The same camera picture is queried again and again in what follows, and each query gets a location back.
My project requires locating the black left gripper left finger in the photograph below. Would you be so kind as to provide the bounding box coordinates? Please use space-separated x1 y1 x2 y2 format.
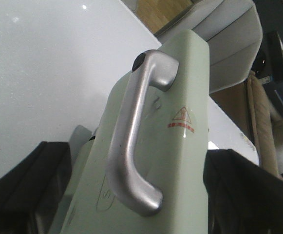
0 141 72 234

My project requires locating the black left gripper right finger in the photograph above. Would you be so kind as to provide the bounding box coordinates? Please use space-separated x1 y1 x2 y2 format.
203 149 283 234

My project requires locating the mint green hinged lid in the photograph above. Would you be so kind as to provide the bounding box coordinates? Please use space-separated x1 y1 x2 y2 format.
50 30 209 234

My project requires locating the right grey upholstered chair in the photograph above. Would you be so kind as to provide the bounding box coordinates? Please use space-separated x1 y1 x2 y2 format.
154 0 263 93

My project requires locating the silver lid handle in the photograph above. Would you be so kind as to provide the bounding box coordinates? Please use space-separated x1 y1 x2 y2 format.
106 50 179 216

